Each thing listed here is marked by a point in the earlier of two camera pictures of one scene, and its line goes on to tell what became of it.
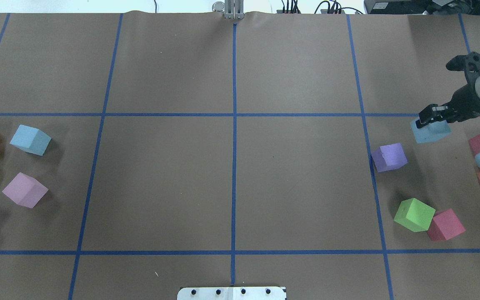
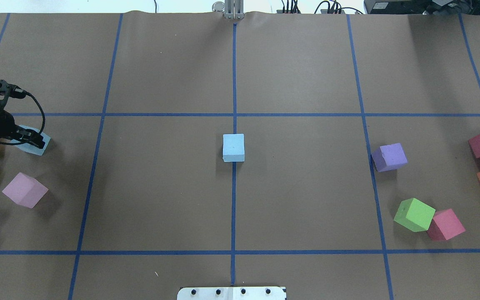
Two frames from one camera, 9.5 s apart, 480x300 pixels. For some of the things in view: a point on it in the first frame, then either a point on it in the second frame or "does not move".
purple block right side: (389, 157) does not move
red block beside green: (445, 225) does not move
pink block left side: (25, 191) does not move
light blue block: (430, 132) to (233, 146)
